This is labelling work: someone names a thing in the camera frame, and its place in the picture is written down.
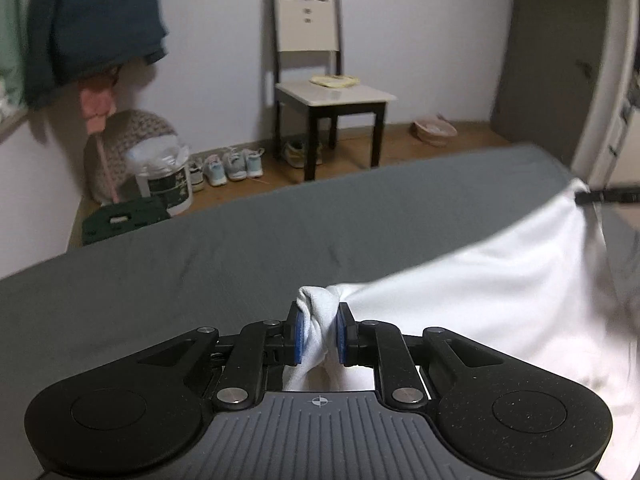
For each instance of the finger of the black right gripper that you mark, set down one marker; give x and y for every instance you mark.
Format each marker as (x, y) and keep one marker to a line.
(625, 195)

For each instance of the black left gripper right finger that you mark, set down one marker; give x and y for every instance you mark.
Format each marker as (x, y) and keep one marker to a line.
(381, 347)

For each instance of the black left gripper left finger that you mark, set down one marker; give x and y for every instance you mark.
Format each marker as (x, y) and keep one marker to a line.
(247, 358)

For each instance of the white long-sleeve shirt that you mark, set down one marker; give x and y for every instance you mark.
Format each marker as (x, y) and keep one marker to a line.
(558, 289)

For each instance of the green folding stool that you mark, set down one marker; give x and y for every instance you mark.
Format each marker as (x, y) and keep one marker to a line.
(117, 219)

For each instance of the grey bed sheet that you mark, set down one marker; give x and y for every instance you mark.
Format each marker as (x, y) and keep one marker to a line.
(244, 261)

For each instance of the dark grey door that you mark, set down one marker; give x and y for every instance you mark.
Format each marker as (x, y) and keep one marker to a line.
(549, 73)

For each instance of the light blue sneakers pair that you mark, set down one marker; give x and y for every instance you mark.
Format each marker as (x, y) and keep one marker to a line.
(233, 165)

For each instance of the shoes under chair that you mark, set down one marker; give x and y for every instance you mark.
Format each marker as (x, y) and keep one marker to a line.
(294, 153)

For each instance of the pink slippers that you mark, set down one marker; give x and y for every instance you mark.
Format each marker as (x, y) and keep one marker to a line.
(433, 130)

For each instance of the white plastic bucket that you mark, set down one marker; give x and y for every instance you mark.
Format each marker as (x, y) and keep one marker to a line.
(161, 168)

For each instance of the yellow cloth on chair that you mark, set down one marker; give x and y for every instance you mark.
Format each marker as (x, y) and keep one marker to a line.
(334, 81)

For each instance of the pink hanging cloth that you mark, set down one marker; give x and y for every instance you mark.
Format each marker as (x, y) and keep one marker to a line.
(97, 104)

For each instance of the dark teal hanging jacket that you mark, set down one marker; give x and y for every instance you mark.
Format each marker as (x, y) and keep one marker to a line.
(68, 40)

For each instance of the green curtain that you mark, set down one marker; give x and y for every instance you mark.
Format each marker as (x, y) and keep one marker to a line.
(12, 57)

